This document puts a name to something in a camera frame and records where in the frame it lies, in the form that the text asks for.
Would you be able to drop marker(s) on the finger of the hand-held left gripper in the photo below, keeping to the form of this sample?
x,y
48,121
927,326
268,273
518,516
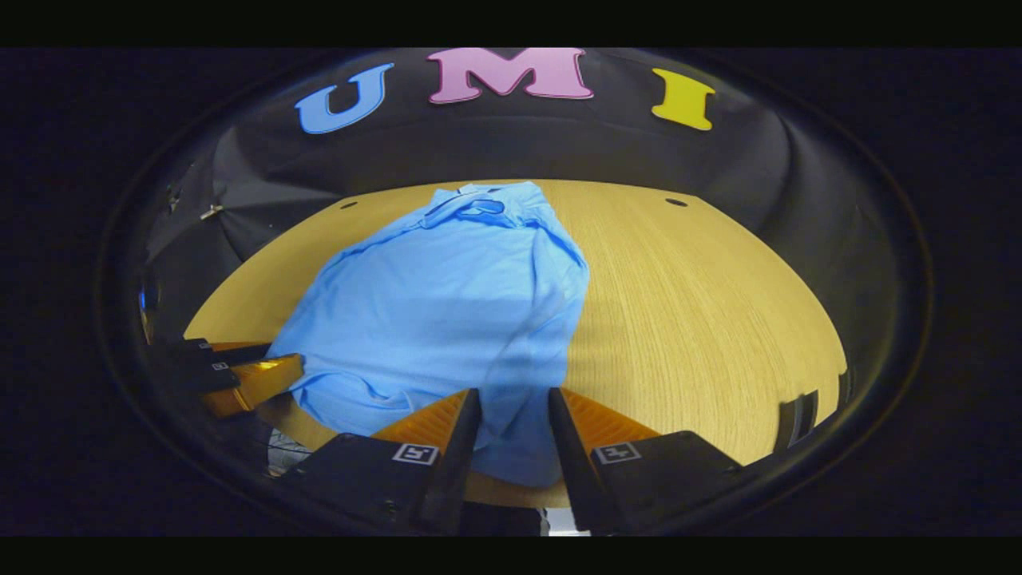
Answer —
x,y
192,347
259,383

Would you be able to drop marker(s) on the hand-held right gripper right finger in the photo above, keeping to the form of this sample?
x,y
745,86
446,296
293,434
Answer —
x,y
575,479

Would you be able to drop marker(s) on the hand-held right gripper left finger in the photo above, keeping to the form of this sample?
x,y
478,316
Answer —
x,y
455,479

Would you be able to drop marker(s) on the light blue T-shirt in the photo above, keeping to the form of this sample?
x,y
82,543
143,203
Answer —
x,y
447,303

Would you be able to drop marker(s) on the person's dark clothing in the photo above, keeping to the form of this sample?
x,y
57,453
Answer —
x,y
503,521

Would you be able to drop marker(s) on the silver metal clip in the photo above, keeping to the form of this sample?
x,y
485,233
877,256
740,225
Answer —
x,y
211,212

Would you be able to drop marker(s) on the black backdrop cloth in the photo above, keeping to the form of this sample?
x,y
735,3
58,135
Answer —
x,y
559,144

